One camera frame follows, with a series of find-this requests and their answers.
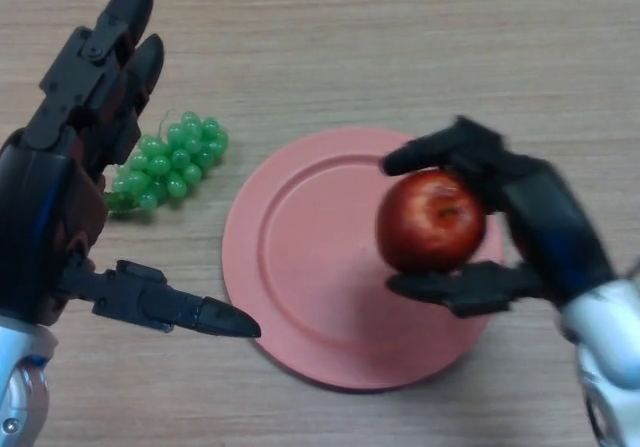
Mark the pink round plate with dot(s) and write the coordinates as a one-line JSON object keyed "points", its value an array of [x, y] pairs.
{"points": [[300, 267]]}

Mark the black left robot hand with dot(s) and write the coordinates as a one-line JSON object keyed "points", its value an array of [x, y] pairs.
{"points": [[40, 207]]}

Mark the green grape bunch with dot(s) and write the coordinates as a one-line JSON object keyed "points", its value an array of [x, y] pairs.
{"points": [[180, 162]]}

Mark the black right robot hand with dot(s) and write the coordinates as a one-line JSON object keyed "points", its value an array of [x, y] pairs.
{"points": [[545, 217]]}

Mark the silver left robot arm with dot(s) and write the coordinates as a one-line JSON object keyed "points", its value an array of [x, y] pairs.
{"points": [[20, 367]]}

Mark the red apple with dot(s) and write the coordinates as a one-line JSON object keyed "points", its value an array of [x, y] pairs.
{"points": [[430, 222]]}

